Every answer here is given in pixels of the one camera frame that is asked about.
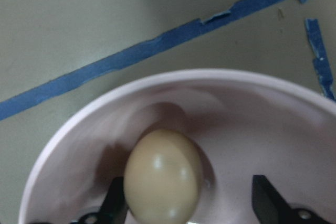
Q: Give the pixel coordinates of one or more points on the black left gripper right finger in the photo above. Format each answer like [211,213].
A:
[270,207]

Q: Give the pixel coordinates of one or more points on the pink plastic bowl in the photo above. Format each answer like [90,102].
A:
[243,123]

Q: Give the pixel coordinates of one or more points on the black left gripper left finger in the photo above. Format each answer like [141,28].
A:
[113,209]

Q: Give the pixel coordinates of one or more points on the beige egg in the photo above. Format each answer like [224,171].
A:
[163,178]

